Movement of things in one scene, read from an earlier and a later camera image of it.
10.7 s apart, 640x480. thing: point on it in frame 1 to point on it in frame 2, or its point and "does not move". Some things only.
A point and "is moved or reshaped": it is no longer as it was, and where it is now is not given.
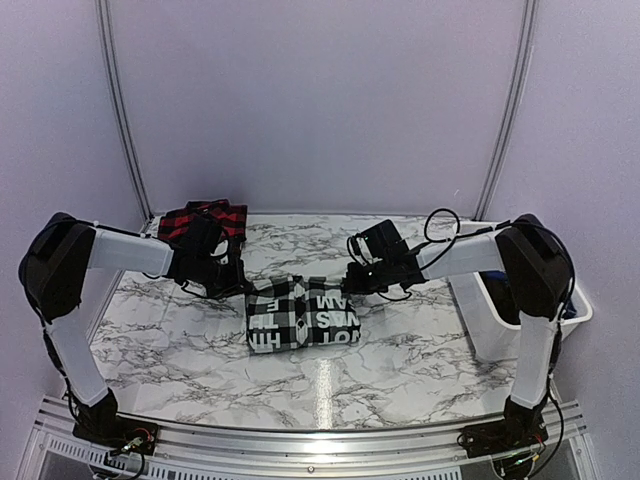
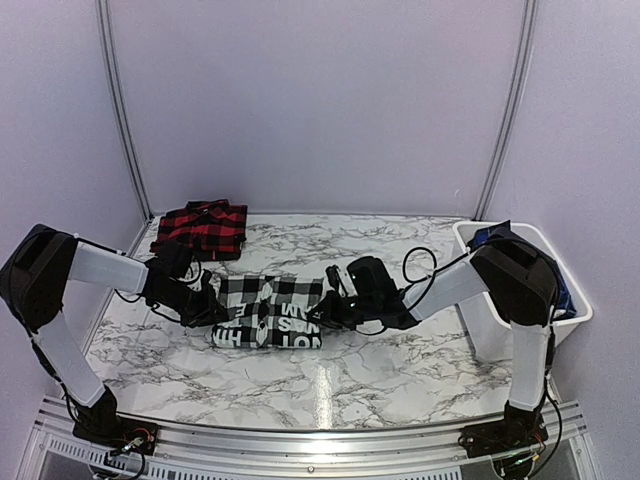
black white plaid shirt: x=286 y=313 is moved or reshaped
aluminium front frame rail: x=53 y=453 does not move
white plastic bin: x=493 y=338 does not move
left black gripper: x=232 y=286 to x=207 y=315
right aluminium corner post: x=513 y=104 does not move
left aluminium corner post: x=120 y=109 does not move
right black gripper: x=355 y=284 to x=330 y=314
